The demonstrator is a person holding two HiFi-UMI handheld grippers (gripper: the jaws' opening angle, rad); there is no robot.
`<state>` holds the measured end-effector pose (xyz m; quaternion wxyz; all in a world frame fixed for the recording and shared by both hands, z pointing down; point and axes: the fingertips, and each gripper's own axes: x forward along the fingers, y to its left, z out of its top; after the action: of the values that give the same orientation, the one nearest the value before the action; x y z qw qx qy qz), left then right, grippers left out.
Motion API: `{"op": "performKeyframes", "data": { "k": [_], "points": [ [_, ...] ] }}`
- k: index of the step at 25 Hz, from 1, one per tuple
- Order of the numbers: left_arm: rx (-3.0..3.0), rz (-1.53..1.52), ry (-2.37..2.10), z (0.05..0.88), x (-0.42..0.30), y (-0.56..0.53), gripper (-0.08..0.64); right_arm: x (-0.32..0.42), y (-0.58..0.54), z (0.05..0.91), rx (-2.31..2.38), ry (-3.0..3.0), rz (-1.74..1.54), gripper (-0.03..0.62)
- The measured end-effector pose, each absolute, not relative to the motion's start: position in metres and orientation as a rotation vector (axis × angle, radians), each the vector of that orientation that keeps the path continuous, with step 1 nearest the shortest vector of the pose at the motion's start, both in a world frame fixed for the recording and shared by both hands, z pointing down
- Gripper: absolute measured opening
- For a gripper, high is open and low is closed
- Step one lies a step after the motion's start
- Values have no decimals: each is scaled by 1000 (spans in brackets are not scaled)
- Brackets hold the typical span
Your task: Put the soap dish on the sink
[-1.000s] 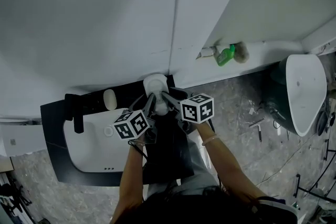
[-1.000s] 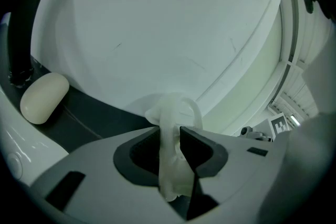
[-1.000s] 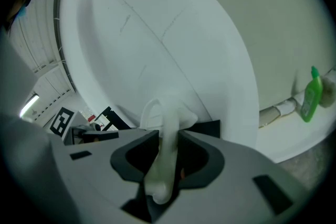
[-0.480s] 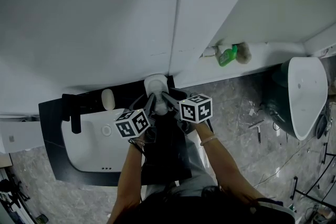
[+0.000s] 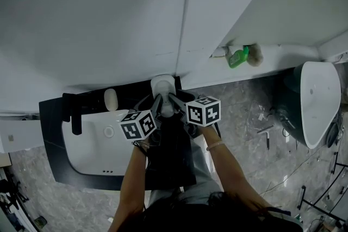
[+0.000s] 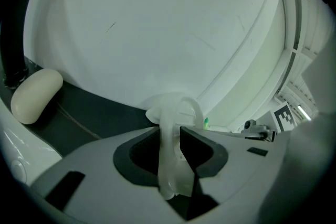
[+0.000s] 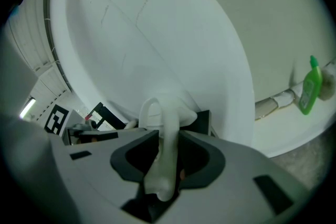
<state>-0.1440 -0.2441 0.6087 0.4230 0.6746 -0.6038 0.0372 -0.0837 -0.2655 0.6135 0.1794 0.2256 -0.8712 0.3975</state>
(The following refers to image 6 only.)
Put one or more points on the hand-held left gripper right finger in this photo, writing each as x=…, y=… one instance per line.
x=244, y=173

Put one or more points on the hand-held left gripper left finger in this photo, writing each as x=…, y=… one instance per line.
x=99, y=165

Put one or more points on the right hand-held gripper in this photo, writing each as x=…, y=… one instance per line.
x=284, y=119

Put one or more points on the cream soap bar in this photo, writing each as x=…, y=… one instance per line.
x=35, y=97

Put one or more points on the small green item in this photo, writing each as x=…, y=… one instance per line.
x=206, y=123

